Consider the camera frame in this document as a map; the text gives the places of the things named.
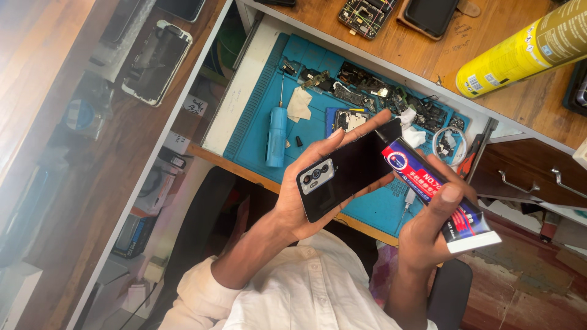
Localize person's left hand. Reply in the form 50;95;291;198
274;109;396;242

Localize person's right hand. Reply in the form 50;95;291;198
398;153;480;272

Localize red blue glue tube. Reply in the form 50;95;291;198
375;130;502;255

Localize black smartphone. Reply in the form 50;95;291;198
295;118;404;224

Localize blue electric screwdriver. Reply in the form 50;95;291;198
265;72;288;168

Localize blue silicone repair mat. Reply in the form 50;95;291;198
223;32;471;238

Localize beige wipe cloth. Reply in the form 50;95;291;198
286;86;313;123

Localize white shirt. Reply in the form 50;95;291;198
158;228;439;330

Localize silver phone midframe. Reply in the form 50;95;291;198
333;109;370;134

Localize white crumpled tissue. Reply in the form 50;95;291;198
397;107;428;149

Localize white pull-out tray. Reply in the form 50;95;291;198
201;15;512;249

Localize small green circuit board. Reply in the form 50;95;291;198
300;70;331;91

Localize white paper note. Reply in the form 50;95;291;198
183;94;209;116

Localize brown wooden drawer cabinet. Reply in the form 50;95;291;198
468;137;587;212

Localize cluttered shelf under table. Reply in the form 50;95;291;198
73;92;216;330

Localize heap of phone parts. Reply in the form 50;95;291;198
336;61;466;134

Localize white framed phone chassis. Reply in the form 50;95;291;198
121;20;194;107

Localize opened phone with circuit board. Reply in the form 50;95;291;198
338;0;401;40

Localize yellow spray can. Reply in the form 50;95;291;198
455;0;587;99

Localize black device with teal edge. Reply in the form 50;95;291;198
562;60;587;117

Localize black phone with glossy screen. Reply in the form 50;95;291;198
155;0;206;24

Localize blue tape roll in bag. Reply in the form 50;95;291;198
60;73;115;142

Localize black phone in brown case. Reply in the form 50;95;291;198
396;0;481;42

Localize clear plastic bag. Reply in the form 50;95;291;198
87;0;159;84

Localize red handled pliers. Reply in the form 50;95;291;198
457;133;485;179

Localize white coiled cable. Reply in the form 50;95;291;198
432;126;468;167

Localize metal drawer handle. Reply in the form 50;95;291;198
498;170;541;194
551;168;587;200

